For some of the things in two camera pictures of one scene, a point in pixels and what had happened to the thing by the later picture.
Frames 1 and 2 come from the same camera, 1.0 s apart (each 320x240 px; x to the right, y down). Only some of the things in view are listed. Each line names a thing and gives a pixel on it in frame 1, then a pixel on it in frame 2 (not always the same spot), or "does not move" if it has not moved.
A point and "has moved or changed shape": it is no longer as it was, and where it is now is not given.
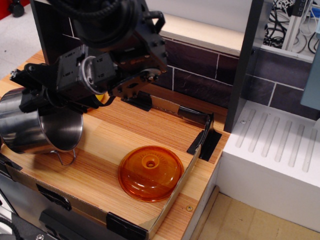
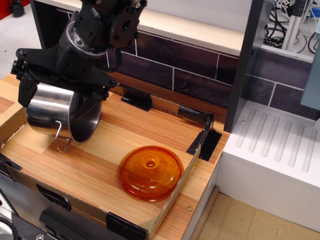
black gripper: [75, 74] -> [54, 64]
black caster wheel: [17, 10] does not move
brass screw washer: [189, 208] does not move
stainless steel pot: [27, 132] has moved or changed shape
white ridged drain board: [271, 161] does not move
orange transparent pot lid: [150, 174] does not move
